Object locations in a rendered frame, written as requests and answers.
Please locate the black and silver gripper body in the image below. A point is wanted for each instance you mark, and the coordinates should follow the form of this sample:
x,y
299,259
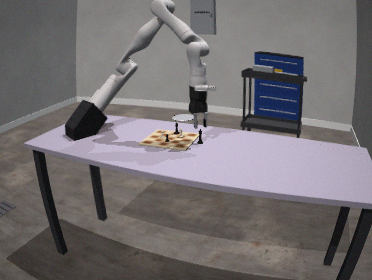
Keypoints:
x,y
197,93

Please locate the brown and cream chessboard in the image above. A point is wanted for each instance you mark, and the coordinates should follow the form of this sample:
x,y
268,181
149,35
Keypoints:
x,y
175,142

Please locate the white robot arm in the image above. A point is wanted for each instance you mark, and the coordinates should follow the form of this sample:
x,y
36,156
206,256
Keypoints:
x,y
196,48

